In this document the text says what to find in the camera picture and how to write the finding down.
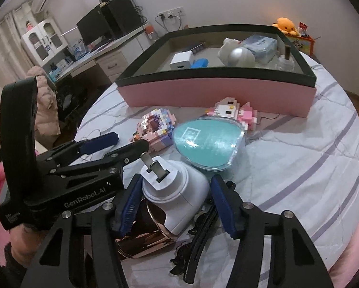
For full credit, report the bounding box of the blue and white box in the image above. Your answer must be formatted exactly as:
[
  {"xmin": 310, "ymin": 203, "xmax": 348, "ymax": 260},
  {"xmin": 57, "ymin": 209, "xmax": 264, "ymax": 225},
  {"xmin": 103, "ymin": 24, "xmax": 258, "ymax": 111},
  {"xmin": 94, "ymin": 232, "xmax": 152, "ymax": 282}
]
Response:
[{"xmin": 70, "ymin": 40, "xmax": 87, "ymax": 60}]

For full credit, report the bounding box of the rose gold cup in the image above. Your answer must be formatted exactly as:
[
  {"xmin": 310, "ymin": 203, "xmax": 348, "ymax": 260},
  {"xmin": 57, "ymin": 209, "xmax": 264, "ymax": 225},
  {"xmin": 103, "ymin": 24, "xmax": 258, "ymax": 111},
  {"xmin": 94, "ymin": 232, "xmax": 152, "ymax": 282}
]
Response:
[{"xmin": 115, "ymin": 201, "xmax": 178, "ymax": 260}]

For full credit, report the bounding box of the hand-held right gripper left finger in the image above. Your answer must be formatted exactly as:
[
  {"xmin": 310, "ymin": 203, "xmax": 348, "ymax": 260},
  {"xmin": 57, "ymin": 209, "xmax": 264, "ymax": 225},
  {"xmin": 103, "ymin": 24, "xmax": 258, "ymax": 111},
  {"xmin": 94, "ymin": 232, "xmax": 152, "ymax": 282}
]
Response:
[{"xmin": 20, "ymin": 174, "xmax": 144, "ymax": 288}]

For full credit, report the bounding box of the orange-capped bottle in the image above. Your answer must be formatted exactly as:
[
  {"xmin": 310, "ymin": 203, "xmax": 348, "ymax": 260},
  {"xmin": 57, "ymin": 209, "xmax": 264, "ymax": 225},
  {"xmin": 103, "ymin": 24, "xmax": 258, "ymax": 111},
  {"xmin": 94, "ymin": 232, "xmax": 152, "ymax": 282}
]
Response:
[{"xmin": 145, "ymin": 25, "xmax": 159, "ymax": 41}]

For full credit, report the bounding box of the pink box with black rim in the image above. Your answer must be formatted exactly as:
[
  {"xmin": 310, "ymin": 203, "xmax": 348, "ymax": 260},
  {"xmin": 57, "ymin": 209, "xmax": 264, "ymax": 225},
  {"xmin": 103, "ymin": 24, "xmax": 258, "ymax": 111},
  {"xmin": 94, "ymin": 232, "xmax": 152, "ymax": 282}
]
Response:
[{"xmin": 116, "ymin": 24, "xmax": 317, "ymax": 117}]

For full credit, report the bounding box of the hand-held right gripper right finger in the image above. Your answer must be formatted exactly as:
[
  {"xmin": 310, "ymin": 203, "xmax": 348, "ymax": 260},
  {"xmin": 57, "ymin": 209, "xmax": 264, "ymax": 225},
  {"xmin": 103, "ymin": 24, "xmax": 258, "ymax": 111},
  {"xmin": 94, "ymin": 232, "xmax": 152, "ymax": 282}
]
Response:
[{"xmin": 211, "ymin": 174, "xmax": 333, "ymax": 288}]

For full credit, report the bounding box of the white glass-door cabinet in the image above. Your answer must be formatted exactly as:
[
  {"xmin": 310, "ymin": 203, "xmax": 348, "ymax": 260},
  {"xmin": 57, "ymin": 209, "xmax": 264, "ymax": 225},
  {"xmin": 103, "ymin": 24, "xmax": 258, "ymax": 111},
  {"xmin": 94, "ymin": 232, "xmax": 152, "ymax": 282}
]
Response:
[{"xmin": 21, "ymin": 19, "xmax": 69, "ymax": 66}]

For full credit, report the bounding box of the blue tissue pack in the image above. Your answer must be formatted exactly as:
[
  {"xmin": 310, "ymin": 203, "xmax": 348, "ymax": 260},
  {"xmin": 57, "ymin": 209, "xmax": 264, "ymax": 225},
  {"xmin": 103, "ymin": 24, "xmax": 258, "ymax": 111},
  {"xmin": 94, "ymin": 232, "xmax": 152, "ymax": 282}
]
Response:
[{"xmin": 242, "ymin": 34, "xmax": 278, "ymax": 64}]

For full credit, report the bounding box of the black keyboard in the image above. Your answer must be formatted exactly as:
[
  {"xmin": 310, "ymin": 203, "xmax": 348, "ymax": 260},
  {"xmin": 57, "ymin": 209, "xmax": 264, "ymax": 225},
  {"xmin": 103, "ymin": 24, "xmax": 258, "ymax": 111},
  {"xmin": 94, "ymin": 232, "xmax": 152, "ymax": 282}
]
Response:
[{"xmin": 86, "ymin": 37, "xmax": 114, "ymax": 50}]

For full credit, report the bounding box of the round table with striped cloth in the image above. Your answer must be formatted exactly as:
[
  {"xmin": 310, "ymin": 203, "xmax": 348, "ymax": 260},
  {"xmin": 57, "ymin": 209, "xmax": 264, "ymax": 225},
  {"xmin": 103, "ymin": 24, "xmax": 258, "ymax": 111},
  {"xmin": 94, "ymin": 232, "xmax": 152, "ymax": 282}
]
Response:
[{"xmin": 74, "ymin": 51, "xmax": 359, "ymax": 279}]

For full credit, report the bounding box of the white plug adapter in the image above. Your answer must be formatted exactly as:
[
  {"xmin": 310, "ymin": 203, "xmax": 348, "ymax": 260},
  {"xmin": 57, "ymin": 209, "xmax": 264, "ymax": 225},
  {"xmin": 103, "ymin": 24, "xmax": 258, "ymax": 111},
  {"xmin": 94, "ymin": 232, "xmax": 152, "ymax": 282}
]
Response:
[{"xmin": 140, "ymin": 152, "xmax": 210, "ymax": 236}]

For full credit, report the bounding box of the pink down jacket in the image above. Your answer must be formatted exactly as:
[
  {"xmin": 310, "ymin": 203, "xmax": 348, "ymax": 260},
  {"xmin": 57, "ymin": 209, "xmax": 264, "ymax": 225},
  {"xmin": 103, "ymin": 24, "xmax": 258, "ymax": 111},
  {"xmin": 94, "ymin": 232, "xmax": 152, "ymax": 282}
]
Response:
[{"xmin": 26, "ymin": 66, "xmax": 61, "ymax": 144}]

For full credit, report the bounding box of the person's left hand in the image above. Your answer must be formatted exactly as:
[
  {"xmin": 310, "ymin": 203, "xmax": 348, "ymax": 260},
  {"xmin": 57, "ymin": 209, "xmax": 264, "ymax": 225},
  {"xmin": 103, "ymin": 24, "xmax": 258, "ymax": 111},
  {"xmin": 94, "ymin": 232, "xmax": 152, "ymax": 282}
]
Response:
[{"xmin": 5, "ymin": 223, "xmax": 49, "ymax": 264}]

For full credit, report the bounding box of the pink kitty brick toy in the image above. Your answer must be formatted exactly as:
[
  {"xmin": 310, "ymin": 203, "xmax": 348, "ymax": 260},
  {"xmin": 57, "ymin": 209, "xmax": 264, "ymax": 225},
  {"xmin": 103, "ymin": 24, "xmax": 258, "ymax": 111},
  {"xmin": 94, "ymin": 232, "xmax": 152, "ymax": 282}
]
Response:
[{"xmin": 206, "ymin": 97, "xmax": 259, "ymax": 131}]

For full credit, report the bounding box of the black computer monitor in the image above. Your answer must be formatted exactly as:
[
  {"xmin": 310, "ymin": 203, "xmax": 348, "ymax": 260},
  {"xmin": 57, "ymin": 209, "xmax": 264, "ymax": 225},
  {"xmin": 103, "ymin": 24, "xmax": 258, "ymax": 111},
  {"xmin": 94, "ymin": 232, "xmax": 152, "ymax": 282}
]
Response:
[{"xmin": 76, "ymin": 4, "xmax": 115, "ymax": 45}]

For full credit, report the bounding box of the black hair clip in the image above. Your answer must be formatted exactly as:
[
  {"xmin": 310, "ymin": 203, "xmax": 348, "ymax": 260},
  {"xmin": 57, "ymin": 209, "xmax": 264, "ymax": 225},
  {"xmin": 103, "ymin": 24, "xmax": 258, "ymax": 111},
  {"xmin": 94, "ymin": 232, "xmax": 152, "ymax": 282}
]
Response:
[{"xmin": 169, "ymin": 207, "xmax": 228, "ymax": 284}]

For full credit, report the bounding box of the white charger block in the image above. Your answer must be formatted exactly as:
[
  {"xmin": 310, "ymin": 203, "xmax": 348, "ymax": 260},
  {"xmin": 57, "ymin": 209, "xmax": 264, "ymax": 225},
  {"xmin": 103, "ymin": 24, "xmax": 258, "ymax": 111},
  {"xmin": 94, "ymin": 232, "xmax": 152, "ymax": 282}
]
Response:
[{"xmin": 170, "ymin": 52, "xmax": 195, "ymax": 70}]

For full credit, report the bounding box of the white wall socket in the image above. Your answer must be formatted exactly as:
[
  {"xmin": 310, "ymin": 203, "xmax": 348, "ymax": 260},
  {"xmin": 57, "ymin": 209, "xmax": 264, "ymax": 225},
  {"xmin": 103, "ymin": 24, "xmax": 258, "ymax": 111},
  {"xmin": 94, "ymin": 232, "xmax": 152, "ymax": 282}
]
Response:
[{"xmin": 158, "ymin": 6, "xmax": 186, "ymax": 20}]

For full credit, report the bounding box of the teal heart-shaped box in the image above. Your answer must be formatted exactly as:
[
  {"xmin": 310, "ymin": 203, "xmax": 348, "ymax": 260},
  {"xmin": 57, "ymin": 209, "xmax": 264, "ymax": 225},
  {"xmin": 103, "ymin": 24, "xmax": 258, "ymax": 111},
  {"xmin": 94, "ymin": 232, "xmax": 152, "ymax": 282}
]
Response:
[{"xmin": 171, "ymin": 117, "xmax": 246, "ymax": 171}]

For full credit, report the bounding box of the white desk with drawers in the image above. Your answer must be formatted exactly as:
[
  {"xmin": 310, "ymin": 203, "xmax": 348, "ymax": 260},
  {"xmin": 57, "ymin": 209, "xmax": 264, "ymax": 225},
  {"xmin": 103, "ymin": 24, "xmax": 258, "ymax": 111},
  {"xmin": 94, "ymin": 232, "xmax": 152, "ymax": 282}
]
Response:
[{"xmin": 52, "ymin": 25, "xmax": 147, "ymax": 84}]

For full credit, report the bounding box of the white cat toy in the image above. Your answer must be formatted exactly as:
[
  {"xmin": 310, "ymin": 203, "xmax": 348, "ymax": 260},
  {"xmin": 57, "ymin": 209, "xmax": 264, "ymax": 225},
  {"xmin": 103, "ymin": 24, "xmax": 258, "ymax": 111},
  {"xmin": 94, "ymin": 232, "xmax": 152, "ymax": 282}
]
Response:
[{"xmin": 218, "ymin": 37, "xmax": 256, "ymax": 66}]

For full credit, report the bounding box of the pink donut brick toy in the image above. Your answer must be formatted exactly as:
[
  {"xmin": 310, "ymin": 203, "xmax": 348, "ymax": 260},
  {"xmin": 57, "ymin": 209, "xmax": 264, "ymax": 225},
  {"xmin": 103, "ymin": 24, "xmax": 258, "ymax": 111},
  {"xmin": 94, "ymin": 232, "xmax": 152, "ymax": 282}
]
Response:
[{"xmin": 128, "ymin": 109, "xmax": 177, "ymax": 147}]

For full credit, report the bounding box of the orange storage box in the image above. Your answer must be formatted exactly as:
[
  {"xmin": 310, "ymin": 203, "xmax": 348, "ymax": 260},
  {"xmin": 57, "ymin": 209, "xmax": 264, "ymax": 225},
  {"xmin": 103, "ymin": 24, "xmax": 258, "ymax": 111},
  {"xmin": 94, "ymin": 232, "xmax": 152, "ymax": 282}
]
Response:
[{"xmin": 284, "ymin": 28, "xmax": 316, "ymax": 56}]

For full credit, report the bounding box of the clear glass bottle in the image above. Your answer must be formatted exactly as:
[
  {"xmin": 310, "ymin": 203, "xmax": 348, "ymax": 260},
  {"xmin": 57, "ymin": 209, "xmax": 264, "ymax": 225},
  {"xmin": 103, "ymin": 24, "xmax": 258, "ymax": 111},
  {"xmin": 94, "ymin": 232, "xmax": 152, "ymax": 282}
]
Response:
[{"xmin": 276, "ymin": 44, "xmax": 297, "ymax": 72}]

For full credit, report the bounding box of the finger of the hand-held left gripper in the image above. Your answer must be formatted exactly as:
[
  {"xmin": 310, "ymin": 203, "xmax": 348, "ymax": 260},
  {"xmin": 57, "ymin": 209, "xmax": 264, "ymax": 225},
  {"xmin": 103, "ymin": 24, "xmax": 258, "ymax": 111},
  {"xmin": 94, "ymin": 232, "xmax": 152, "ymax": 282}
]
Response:
[
  {"xmin": 49, "ymin": 139, "xmax": 150, "ymax": 180},
  {"xmin": 37, "ymin": 132, "xmax": 119, "ymax": 168}
]

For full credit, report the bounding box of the black computer tower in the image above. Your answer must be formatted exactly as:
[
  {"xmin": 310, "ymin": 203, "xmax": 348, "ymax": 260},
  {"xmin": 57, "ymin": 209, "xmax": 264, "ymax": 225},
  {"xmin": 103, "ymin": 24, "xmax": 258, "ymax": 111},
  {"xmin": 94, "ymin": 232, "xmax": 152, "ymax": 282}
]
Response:
[{"xmin": 100, "ymin": 0, "xmax": 144, "ymax": 36}]

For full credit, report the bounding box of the orange octopus plush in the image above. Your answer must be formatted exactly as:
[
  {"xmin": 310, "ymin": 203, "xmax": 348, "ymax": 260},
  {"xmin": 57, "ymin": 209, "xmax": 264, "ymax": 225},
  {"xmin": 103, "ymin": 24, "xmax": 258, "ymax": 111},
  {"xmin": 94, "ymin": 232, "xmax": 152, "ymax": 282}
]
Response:
[{"xmin": 272, "ymin": 17, "xmax": 300, "ymax": 34}]

